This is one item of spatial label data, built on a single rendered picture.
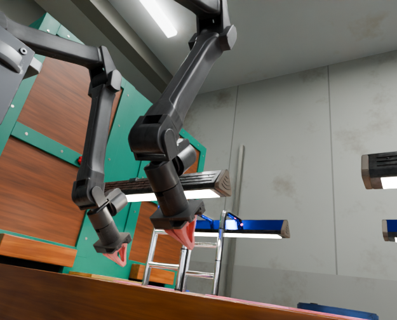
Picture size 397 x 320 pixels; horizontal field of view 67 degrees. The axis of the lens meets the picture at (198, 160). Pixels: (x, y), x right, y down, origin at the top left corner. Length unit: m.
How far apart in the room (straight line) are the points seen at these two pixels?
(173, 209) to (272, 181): 2.98
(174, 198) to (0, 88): 0.33
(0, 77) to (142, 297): 0.36
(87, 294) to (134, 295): 0.11
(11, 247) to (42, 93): 0.63
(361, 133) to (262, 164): 1.10
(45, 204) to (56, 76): 0.57
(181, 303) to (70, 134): 1.13
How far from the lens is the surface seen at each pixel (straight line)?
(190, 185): 0.88
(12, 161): 1.33
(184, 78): 0.65
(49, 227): 1.39
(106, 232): 0.91
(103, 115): 0.96
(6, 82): 0.47
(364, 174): 0.72
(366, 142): 3.55
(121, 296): 0.54
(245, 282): 3.36
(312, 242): 3.24
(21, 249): 1.27
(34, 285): 0.75
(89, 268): 1.51
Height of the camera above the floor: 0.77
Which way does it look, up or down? 24 degrees up
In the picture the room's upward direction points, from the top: 9 degrees clockwise
